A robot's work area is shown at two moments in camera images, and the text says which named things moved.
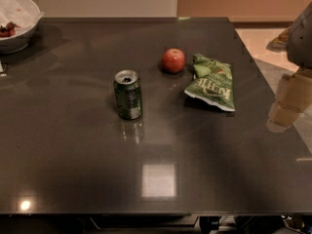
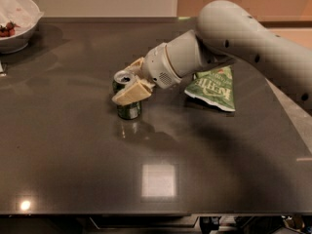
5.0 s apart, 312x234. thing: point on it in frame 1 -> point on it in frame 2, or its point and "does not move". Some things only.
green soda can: x=128 y=94 does not move
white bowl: x=18 y=43 does not move
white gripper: x=300 y=41 -> x=158 y=65
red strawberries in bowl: x=9 y=30 does not move
